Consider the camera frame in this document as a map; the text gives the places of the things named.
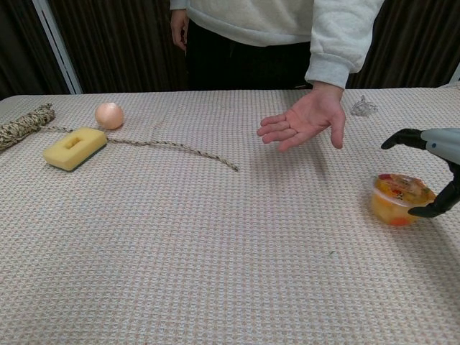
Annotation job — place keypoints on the peach-coloured egg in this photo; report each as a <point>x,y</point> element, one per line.
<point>109,115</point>

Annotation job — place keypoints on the person's left forearm white sleeve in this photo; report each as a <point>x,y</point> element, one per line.
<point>341,39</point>

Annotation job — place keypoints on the checked woven tablecloth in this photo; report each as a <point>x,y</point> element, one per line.
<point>215,251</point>

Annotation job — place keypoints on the small clear crumpled wrapper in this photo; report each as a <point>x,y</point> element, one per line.
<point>363,107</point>

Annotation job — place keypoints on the orange fruit jelly cup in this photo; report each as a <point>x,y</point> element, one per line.
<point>397,201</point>

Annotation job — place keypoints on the person's right forearm white sleeve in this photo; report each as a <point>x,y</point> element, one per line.
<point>178,4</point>

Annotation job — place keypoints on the dark pleated curtain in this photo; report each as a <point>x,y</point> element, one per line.
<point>118,46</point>

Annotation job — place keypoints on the yellow sponge with green pad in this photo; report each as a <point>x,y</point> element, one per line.
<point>73,149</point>

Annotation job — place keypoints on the person's right hand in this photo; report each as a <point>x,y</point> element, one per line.
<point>179,28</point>

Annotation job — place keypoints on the person's left hand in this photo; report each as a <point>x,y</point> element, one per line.
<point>309,120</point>

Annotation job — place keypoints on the white metal post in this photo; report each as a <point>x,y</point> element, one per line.
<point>57,46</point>

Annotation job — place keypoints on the person torso white sweatshirt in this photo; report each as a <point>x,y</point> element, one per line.
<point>248,46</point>

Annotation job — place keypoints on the robot right hand black fingers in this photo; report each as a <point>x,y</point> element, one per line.
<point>443,145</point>

